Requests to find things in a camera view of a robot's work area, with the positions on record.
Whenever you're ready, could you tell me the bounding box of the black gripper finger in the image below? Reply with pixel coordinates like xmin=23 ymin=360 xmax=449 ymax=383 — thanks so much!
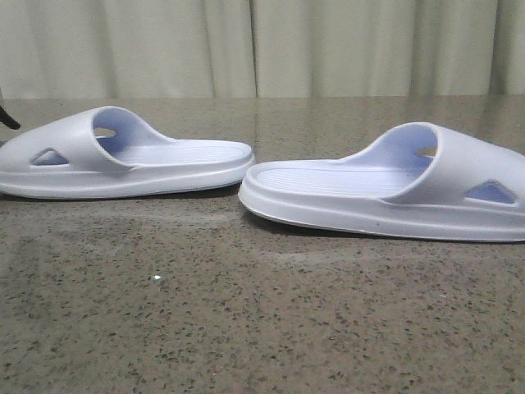
xmin=0 ymin=106 xmax=21 ymax=130

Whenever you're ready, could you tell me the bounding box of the light blue slipper worn toe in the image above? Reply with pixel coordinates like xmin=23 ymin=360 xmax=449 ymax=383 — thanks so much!
xmin=1 ymin=106 xmax=255 ymax=199

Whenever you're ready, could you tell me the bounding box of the light blue slipper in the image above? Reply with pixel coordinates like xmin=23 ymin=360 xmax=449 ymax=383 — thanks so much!
xmin=239 ymin=122 xmax=524 ymax=242

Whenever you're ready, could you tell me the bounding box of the pale grey curtain backdrop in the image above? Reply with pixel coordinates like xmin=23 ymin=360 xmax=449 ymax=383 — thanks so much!
xmin=1 ymin=1 xmax=524 ymax=99

